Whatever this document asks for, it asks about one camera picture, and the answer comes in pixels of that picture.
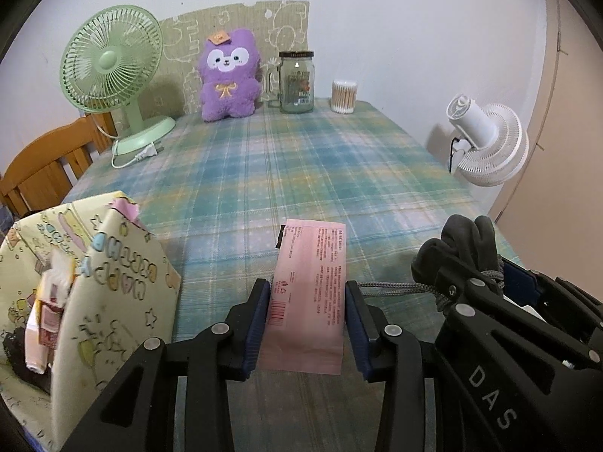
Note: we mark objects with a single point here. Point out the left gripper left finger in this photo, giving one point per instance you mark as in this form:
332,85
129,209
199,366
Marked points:
136,411

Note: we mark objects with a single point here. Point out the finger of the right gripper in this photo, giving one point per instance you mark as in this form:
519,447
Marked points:
556,301
516,382

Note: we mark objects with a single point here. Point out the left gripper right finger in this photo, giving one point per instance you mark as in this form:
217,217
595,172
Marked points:
387,354

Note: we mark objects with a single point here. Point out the pink packet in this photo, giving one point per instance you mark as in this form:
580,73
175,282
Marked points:
304,327

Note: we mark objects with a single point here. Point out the dark grey sock bundle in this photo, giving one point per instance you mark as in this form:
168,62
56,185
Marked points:
464,242

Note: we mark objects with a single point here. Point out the beige door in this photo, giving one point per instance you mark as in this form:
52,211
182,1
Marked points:
551,213

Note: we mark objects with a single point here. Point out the yellow birthday storage box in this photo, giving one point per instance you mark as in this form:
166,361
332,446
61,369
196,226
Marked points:
124,291

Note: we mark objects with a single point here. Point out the white standing fan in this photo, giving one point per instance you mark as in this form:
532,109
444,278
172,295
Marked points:
491,146

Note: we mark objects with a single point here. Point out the plaid tablecloth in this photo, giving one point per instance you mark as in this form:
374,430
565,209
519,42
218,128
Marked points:
216,197

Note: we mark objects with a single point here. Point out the cotton swab container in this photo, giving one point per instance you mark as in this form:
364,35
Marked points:
343,96

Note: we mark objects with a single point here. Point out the glass jar with lid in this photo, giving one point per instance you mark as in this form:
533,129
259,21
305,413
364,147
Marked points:
296,81

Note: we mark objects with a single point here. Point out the glass mug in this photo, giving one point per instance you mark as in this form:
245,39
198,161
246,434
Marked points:
273,86

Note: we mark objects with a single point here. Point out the purple plush bear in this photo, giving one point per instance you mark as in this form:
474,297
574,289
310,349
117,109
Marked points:
229,69

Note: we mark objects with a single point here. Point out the green patterned cardboard sheet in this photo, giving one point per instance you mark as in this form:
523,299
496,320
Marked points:
278,25

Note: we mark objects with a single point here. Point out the green desk fan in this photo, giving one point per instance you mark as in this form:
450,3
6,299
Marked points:
106,66

